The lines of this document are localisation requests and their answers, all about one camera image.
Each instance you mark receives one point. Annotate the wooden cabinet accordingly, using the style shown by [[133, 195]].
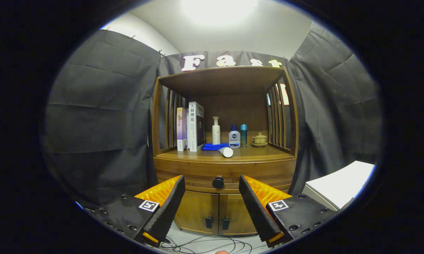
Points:
[[236, 109]]

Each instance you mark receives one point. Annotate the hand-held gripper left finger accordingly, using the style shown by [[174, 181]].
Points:
[[169, 211]]

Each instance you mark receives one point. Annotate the white green tube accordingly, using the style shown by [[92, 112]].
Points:
[[226, 151]]

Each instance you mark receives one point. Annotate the wooden cabinet door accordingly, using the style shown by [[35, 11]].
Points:
[[197, 210], [238, 211]]

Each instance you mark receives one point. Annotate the clear bottle dark blue cap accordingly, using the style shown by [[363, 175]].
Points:
[[234, 137]]

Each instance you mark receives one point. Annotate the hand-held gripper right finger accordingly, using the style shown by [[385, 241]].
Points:
[[257, 211]]

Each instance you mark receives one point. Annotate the white pump bottle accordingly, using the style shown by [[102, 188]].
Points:
[[216, 132]]

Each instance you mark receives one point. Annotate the purple book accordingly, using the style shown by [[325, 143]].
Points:
[[181, 128]]

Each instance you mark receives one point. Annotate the wooden drawer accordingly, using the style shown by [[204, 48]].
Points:
[[261, 173]]

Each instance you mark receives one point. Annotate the yellow lidded teacup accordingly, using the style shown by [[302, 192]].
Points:
[[260, 140]]

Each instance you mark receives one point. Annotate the teal bottle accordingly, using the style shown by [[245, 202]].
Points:
[[244, 135]]

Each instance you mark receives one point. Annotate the white book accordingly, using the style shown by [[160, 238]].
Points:
[[195, 125]]

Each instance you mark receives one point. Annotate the wooden countertop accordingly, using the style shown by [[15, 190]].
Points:
[[261, 153]]

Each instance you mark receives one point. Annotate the black drawer knob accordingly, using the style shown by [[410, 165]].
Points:
[[218, 182]]

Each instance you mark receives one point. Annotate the blue cloth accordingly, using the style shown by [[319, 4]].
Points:
[[212, 146]]

